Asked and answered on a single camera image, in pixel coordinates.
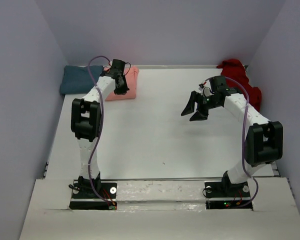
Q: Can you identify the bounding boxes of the aluminium front rail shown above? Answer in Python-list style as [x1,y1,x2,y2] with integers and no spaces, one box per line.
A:
[101,177,209,182]

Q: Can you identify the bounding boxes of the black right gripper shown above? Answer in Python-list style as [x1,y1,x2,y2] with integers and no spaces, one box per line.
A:
[181,90,221,122]

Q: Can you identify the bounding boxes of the pink t-shirt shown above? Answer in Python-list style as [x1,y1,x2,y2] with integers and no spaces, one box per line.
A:
[105,66,139,102]

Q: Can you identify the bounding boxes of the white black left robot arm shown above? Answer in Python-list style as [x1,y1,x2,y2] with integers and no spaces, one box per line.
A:
[70,59,129,202]

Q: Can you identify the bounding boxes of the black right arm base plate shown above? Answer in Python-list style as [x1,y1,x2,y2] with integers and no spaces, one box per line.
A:
[202,181,253,210]

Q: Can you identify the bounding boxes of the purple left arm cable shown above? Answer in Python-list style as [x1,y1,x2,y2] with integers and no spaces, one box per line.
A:
[87,56,131,206]

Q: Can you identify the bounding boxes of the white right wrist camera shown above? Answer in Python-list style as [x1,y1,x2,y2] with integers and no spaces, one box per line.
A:
[199,83,214,97]

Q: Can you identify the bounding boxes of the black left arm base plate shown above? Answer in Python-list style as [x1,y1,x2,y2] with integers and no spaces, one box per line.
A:
[68,181,118,211]

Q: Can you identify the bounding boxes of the white table edge rail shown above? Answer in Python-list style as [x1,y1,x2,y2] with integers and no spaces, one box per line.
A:
[136,65,217,70]

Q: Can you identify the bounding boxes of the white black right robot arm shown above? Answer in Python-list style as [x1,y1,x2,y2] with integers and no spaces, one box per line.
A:
[181,75,284,198]

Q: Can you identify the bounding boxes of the crumpled red t-shirt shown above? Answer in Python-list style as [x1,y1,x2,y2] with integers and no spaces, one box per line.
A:
[216,58,262,112]

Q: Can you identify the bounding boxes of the folded teal t-shirt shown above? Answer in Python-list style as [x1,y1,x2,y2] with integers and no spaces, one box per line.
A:
[59,65,104,95]

